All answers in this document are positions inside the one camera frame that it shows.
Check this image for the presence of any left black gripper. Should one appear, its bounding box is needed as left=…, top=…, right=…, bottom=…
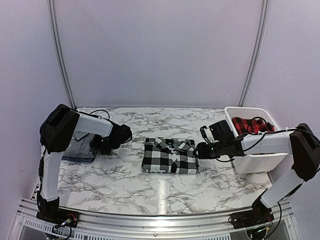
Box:
left=89, top=133, right=122, bottom=155

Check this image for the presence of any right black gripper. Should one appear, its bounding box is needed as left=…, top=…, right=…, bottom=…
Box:
left=193, top=140, right=226, bottom=159

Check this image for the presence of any grey shirt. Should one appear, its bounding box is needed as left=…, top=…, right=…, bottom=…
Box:
left=63, top=131, right=97, bottom=158

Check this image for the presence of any black white plaid shirt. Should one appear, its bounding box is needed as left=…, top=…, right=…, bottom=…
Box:
left=141, top=137, right=199, bottom=175

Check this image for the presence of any blue checked shirt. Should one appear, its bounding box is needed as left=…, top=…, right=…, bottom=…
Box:
left=61, top=156, right=95, bottom=163

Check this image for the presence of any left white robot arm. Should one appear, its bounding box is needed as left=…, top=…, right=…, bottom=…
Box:
left=37, top=104, right=132, bottom=223

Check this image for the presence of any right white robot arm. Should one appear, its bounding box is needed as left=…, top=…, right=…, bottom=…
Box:
left=193, top=120, right=320, bottom=224

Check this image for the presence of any red black plaid shirt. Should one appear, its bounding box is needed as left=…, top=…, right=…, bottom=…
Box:
left=231, top=116, right=275, bottom=136

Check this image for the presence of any white plastic bin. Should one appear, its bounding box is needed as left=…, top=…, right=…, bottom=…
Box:
left=224, top=106, right=287, bottom=174

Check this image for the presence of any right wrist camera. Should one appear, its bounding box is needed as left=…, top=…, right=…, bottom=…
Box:
left=200, top=125, right=211, bottom=144

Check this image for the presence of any right wall metal profile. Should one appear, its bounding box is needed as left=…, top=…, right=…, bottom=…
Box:
left=237, top=0, right=270, bottom=107

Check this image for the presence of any wall metal profile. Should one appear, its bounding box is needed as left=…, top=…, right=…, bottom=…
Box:
left=47, top=0, right=77, bottom=109
left=237, top=0, right=270, bottom=107

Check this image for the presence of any aluminium front rail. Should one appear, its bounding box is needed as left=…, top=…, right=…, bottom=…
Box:
left=8, top=198, right=301, bottom=240

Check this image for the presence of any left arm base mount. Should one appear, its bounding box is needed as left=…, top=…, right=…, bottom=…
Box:
left=36, top=208, right=80, bottom=228

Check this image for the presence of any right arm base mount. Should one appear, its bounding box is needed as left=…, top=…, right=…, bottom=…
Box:
left=228, top=210, right=275, bottom=229

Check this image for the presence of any left wall metal profile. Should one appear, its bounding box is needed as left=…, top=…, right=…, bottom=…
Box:
left=47, top=0, right=77, bottom=109

